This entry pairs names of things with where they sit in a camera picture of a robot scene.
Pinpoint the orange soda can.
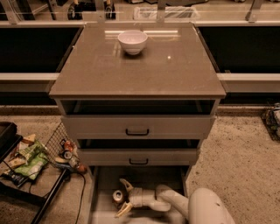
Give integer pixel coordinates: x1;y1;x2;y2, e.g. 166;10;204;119
112;190;125;205

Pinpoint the middle drawer with black handle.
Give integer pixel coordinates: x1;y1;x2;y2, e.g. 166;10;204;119
78;149;198;166

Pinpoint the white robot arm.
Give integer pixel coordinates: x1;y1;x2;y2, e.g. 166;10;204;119
112;178;235;224

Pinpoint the black stand frame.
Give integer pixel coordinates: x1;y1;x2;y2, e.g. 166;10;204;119
0;122;70;224

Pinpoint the wire mesh basket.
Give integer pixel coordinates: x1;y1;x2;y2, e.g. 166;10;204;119
45;122;88;174

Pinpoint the black cable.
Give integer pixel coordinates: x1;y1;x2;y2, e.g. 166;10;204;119
73;172;88;224

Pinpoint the clear plastic tray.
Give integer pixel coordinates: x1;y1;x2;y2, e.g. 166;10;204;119
133;6;200;20

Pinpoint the grey drawer cabinet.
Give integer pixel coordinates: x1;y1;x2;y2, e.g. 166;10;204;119
48;22;227;224

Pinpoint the drawer with black handle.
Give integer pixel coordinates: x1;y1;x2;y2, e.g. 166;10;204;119
61;115;215;140
78;149;198;166

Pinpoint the dark blue snack bag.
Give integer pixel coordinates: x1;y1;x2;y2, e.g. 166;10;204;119
1;171;27;187

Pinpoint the open bottom drawer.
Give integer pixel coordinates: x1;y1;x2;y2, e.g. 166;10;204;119
88;166;187;224

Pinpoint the green snack bag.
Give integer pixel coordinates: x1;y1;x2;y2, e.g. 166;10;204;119
14;141;48;180

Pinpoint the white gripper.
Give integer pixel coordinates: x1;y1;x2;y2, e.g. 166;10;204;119
115;178;143;218

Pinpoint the red soda can in basket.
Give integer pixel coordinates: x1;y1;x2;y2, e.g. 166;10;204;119
63;141;74;152

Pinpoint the top drawer with black handle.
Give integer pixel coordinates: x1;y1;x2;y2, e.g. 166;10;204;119
61;115;215;140

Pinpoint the wire basket at right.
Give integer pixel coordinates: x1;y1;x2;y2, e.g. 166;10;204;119
262;102;280;141

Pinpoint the white ceramic bowl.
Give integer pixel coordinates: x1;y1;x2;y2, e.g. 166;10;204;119
117;30;148;55

